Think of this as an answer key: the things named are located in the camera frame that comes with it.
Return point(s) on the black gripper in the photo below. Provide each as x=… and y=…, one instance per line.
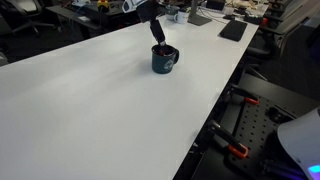
x=147, y=10

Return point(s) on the orange capped marker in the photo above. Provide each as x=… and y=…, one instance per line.
x=161, y=52

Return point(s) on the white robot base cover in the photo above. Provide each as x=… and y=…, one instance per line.
x=300, y=138

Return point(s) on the white coffee mug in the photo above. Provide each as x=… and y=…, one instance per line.
x=181, y=17

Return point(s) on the dark teal mug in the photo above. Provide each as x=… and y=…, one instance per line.
x=163, y=64

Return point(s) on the grey monitor stand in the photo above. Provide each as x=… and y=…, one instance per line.
x=194, y=18

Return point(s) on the dark side desk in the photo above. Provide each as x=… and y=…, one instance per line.
x=87, y=13

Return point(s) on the yellow red toy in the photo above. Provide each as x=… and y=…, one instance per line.
x=103, y=3

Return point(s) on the black keyboard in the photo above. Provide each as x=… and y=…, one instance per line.
x=234, y=30

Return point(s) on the black perforated mounting board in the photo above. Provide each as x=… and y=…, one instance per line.
x=256, y=129

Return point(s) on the black office chair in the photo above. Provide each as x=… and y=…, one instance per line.
x=27, y=9

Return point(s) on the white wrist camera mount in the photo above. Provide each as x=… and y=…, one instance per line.
x=131, y=5

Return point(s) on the orange handled clamp far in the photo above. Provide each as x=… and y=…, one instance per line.
x=248, y=97

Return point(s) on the orange handled clamp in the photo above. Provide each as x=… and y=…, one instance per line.
x=248, y=97
x=234, y=146

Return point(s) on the orange handled clamp near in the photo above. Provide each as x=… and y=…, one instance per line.
x=234, y=146

